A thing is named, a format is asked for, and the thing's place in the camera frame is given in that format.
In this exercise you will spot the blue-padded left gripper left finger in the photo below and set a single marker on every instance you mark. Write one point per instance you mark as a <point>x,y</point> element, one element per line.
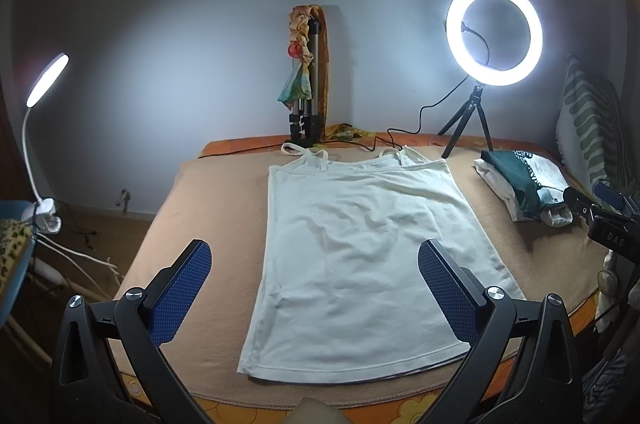
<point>84,370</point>

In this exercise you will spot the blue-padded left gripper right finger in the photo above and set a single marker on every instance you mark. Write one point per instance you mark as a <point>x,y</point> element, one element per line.
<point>522,365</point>

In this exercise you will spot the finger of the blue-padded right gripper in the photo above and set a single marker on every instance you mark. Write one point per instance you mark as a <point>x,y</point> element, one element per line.
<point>607,195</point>

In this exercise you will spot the white camisole top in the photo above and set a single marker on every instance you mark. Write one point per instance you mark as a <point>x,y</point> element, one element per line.
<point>341,298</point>

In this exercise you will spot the right hand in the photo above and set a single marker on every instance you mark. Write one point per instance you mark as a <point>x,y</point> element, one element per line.
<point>615,291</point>

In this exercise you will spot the folded white garment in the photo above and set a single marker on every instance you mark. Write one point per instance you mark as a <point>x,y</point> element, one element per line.
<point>520,198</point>

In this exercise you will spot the green striped pillow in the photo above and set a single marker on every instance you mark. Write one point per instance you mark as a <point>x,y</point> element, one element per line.
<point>590,133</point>

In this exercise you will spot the orange floral bed sheet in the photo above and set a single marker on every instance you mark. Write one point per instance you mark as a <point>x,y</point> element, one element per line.
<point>280,147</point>

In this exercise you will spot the leopard print cloth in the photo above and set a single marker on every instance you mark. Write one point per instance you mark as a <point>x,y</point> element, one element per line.
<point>15,236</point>

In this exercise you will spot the white clip desk lamp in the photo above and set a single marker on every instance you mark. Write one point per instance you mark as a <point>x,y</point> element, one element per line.
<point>43,215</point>

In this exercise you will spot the black mini tripod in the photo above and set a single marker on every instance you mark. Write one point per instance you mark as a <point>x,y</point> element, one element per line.
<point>461,119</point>

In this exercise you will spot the beige blanket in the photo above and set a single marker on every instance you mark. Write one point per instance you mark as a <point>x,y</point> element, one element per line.
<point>315,288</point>

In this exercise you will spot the yellow green floral cloth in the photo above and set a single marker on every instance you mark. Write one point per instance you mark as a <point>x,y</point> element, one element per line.
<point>347,132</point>

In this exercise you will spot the folded silver tripod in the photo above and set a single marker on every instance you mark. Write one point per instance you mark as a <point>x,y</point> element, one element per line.
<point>304,118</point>

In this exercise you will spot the colourful patterned scarf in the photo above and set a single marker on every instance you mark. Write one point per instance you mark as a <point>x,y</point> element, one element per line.
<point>298,86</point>

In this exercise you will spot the white ring light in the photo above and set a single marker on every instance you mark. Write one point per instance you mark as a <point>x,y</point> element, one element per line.
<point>496,42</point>

